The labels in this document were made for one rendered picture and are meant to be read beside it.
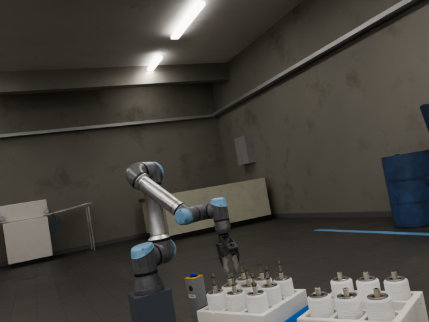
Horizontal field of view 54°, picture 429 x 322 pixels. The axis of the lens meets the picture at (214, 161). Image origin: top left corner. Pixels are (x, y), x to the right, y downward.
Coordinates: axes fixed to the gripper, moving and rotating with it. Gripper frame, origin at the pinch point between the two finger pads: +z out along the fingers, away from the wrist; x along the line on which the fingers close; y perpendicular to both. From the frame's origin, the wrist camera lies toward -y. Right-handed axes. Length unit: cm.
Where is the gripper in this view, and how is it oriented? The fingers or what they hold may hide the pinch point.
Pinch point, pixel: (232, 272)
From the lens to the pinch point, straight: 204.7
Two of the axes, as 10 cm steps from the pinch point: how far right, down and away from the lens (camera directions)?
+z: 1.7, 9.8, -0.6
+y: -2.8, 1.1, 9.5
